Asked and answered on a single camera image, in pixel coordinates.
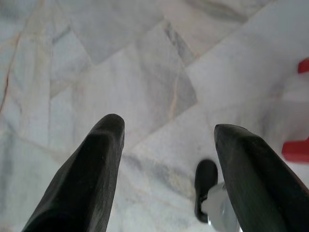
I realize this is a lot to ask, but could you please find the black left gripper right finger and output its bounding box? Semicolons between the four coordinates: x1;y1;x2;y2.
213;124;309;232

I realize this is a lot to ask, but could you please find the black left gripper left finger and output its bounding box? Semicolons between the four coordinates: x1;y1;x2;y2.
21;114;126;232

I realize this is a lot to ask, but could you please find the robot left leg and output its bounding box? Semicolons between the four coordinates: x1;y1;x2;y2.
194;159;242;232

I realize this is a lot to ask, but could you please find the red plastic stool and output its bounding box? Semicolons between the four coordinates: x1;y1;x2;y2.
281;57;309;165

